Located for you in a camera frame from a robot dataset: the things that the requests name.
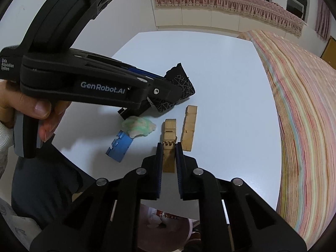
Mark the pink curtain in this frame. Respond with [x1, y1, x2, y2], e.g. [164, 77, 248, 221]
[316, 0, 332, 41]

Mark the blue plastic piece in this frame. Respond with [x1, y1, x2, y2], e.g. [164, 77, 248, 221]
[105, 130, 134, 164]

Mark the brown wooden furniture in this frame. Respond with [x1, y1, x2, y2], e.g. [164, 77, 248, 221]
[320, 37, 336, 70]

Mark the person's left forearm white sleeve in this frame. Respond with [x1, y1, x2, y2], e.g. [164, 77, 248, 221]
[0, 121, 14, 180]

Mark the wooden clothespin half with spring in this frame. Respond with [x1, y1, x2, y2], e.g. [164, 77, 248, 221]
[161, 119, 178, 174]

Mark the person's left hand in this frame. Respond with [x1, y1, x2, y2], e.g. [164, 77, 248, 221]
[0, 80, 72, 141]

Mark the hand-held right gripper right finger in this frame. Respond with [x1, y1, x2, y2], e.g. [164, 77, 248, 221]
[175, 142, 307, 252]

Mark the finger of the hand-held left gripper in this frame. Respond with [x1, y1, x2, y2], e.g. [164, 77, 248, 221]
[127, 68, 169, 83]
[117, 79, 182, 119]

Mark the red wrapper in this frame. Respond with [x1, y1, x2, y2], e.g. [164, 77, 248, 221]
[156, 209, 182, 221]

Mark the striped pink bed cover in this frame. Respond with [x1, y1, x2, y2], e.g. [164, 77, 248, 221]
[237, 29, 336, 248]

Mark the white patterned cloth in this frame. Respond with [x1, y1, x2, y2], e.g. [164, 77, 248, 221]
[0, 196, 42, 252]

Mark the person's leg in dark trousers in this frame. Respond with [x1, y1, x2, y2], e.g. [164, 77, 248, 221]
[10, 141, 98, 232]

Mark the white cabinet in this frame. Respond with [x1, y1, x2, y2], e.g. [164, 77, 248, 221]
[155, 5, 266, 35]

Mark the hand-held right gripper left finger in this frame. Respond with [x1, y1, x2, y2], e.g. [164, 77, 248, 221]
[30, 142, 163, 252]

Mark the black patterned wrapper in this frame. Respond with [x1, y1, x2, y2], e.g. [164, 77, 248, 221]
[152, 62, 196, 114]

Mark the green white crumpled tissue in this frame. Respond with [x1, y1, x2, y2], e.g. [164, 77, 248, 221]
[121, 115, 157, 139]

